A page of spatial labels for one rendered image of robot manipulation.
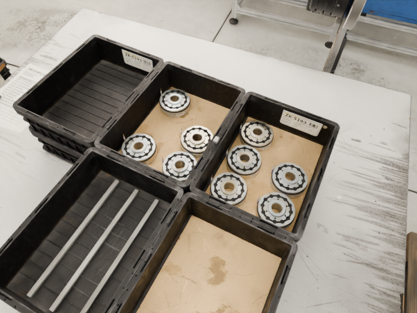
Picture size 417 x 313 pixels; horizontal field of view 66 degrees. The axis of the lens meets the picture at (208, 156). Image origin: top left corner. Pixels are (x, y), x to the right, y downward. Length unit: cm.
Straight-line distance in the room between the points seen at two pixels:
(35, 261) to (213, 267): 45
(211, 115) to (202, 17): 202
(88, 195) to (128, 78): 48
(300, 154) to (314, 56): 181
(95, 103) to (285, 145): 65
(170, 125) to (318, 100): 65
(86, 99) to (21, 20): 219
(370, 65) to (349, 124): 156
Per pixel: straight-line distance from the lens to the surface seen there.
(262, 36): 287
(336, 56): 167
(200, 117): 108
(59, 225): 96
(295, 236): 80
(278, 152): 103
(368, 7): 277
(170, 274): 85
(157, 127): 106
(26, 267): 95
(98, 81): 126
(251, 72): 145
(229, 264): 85
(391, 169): 130
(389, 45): 291
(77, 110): 118
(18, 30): 323
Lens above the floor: 165
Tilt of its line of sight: 56 degrees down
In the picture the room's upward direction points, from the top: 3 degrees clockwise
